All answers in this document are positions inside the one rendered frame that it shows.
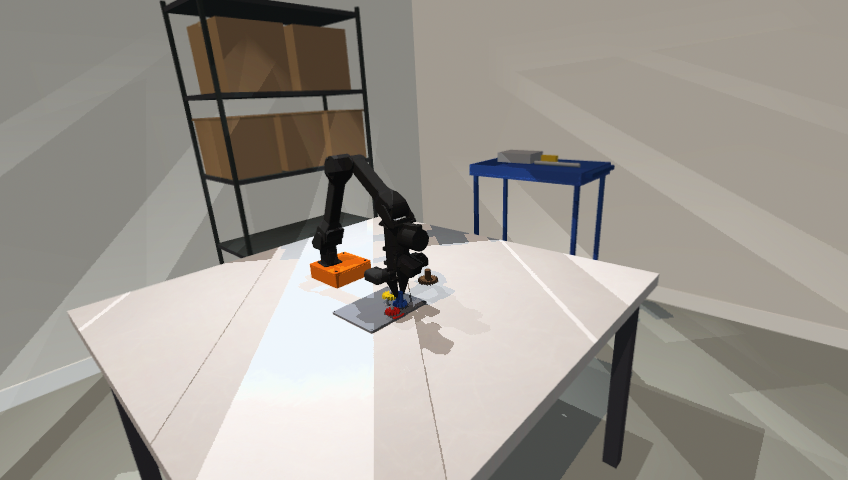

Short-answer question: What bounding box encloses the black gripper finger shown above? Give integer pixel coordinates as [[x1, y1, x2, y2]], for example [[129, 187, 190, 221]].
[[396, 270, 409, 295], [386, 277, 400, 298]]

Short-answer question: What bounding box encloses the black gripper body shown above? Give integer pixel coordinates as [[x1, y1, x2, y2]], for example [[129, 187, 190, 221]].
[[364, 245, 407, 285]]

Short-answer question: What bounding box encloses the brown gear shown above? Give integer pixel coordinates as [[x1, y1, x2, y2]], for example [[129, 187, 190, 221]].
[[418, 269, 438, 285]]

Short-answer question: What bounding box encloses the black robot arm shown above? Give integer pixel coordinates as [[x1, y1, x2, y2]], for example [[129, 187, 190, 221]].
[[312, 154, 429, 278]]

